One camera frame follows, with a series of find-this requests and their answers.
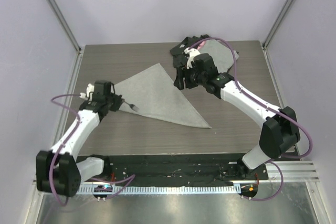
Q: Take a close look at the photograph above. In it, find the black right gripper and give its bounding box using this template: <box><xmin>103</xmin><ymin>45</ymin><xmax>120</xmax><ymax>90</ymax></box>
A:
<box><xmin>174</xmin><ymin>63</ymin><xmax>206</xmax><ymax>91</ymax></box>

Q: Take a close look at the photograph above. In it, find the silver metal fork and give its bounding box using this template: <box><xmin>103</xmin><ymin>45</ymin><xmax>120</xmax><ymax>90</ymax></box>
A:
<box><xmin>123</xmin><ymin>101</ymin><xmax>139</xmax><ymax>112</ymax></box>

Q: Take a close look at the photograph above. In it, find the grey cloth napkin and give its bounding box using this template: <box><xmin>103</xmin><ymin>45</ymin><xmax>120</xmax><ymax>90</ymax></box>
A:
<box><xmin>115</xmin><ymin>63</ymin><xmax>211</xmax><ymax>129</ymax></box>

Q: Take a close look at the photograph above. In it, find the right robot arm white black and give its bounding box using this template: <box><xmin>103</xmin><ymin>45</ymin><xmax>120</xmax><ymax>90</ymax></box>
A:
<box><xmin>173</xmin><ymin>49</ymin><xmax>300</xmax><ymax>179</ymax></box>

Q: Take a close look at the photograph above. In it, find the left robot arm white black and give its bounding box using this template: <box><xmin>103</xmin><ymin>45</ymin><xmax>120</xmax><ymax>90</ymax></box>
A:
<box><xmin>36</xmin><ymin>81</ymin><xmax>124</xmax><ymax>197</ymax></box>

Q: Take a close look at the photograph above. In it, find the black polo shirt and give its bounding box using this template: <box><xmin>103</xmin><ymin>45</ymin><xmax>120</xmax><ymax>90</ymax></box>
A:
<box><xmin>170</xmin><ymin>34</ymin><xmax>209</xmax><ymax>69</ymax></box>

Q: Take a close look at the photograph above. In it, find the pink folded shirt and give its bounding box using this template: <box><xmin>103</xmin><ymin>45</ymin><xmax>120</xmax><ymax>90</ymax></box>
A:
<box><xmin>197</xmin><ymin>41</ymin><xmax>206</xmax><ymax>50</ymax></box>

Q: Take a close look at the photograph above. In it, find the grey folded shirt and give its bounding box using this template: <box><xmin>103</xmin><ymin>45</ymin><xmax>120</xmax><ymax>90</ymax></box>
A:
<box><xmin>198</xmin><ymin>40</ymin><xmax>234</xmax><ymax>73</ymax></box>

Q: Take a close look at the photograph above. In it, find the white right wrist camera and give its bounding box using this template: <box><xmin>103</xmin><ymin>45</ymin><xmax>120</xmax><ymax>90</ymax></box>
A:
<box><xmin>184</xmin><ymin>47</ymin><xmax>201</xmax><ymax>69</ymax></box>

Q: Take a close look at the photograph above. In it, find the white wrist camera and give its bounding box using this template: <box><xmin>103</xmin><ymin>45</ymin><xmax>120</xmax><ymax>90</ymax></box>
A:
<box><xmin>184</xmin><ymin>47</ymin><xmax>201</xmax><ymax>69</ymax></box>
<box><xmin>79</xmin><ymin>83</ymin><xmax>95</xmax><ymax>100</ymax></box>

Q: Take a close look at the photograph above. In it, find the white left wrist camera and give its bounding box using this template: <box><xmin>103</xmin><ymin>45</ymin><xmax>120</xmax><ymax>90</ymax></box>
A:
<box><xmin>79</xmin><ymin>83</ymin><xmax>95</xmax><ymax>100</ymax></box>

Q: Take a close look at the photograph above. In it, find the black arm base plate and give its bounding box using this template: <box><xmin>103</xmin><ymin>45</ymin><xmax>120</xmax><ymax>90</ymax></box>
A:
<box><xmin>81</xmin><ymin>153</ymin><xmax>268</xmax><ymax>187</ymax></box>

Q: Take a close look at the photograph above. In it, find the white slotted cable duct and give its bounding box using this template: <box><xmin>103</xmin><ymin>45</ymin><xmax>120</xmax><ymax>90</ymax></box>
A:
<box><xmin>77</xmin><ymin>184</ymin><xmax>241</xmax><ymax>196</ymax></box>

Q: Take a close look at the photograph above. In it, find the left aluminium frame post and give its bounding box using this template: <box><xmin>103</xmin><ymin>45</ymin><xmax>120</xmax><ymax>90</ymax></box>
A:
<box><xmin>30</xmin><ymin>0</ymin><xmax>82</xmax><ymax>53</ymax></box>

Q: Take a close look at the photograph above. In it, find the aluminium frame post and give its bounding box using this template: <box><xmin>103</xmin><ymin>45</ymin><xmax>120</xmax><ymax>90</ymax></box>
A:
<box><xmin>30</xmin><ymin>0</ymin><xmax>82</xmax><ymax>53</ymax></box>
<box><xmin>261</xmin><ymin>0</ymin><xmax>313</xmax><ymax>50</ymax></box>

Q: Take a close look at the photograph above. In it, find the aluminium front rail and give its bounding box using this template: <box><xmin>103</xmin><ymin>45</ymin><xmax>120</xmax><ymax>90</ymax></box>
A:
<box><xmin>33</xmin><ymin>161</ymin><xmax>321</xmax><ymax>184</ymax></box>

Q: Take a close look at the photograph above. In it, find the right aluminium frame post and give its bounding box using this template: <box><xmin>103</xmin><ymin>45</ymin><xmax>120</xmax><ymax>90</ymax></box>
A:
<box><xmin>261</xmin><ymin>0</ymin><xmax>313</xmax><ymax>50</ymax></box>

